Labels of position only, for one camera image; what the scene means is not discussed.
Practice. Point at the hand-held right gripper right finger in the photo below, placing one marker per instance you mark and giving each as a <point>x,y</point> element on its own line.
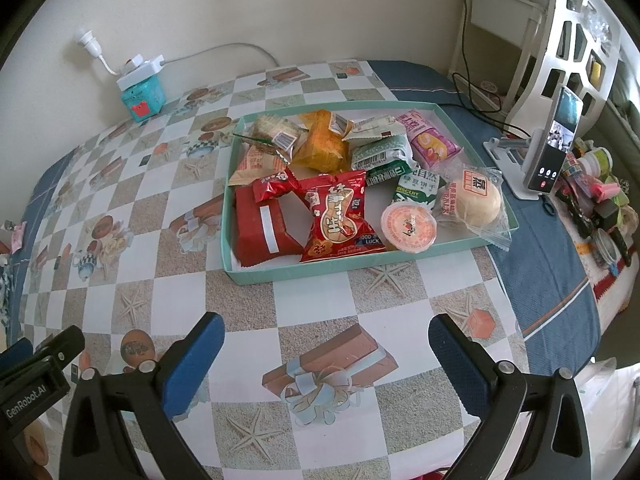
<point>460,360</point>

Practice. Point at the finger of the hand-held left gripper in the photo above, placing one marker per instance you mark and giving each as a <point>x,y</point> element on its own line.
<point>15,352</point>
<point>65,345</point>

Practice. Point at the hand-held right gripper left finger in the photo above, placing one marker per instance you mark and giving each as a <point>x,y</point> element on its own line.
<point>195,360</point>

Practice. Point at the teal-edged cardboard tray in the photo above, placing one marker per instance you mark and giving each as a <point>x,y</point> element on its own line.
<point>452,240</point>

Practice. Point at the yellow jelly cup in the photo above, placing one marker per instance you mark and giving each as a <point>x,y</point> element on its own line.
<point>407,227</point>

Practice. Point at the large red snack packet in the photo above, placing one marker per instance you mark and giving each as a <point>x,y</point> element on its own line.
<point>255,230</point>

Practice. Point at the round bun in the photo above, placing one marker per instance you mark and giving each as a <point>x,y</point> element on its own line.
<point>477,200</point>

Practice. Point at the green white biscuit packet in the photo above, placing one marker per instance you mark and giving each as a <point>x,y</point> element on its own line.
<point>417,185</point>

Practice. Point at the red peanut snack packet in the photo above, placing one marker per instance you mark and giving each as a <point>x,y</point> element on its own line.
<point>335,220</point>

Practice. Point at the small red snack packet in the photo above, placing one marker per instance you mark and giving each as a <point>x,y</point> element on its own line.
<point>275,185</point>

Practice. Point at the dark green snack packet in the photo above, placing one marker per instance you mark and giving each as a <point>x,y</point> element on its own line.
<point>385,174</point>

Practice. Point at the orange printed bread packet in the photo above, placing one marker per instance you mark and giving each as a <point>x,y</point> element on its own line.
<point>255,162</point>

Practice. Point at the magenta snack packet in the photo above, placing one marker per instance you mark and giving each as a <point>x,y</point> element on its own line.
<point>430,142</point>

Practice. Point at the green striped snack packet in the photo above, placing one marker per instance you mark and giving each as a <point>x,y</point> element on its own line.
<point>380,152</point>

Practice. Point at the clear barcode snack packet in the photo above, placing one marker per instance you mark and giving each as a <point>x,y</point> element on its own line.
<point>272,130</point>

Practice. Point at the white text-printed snack packet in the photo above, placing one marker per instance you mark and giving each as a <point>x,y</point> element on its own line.
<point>372,127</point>

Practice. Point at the orange snack packet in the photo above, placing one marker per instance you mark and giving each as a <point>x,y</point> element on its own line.
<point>322,145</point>

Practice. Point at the person's left hand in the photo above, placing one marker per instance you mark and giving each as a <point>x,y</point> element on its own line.
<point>37,442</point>

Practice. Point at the pink paper scrap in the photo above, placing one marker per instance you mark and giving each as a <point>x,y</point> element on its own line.
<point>18,235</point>

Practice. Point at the clear plastic bag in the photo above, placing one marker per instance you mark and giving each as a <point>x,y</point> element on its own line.
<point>607,400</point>

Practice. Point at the crochet mat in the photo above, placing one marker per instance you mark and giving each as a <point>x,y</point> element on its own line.
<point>615,285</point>

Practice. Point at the small scissors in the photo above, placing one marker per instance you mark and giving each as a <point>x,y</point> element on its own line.
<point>547,204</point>

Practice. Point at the clear round container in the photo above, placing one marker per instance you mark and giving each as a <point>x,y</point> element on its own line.
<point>607,247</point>

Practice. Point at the smartphone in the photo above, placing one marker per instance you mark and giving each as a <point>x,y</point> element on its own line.
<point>552,140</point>

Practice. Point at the white jar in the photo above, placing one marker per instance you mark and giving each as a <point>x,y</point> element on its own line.
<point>595,160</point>

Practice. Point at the teal storage box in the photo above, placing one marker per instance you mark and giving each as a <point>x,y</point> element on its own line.
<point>142,100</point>

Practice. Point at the small round tin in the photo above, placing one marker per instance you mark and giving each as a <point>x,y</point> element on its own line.
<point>487,86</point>

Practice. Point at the white cutout shelf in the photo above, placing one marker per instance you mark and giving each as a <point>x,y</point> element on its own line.
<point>550,25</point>

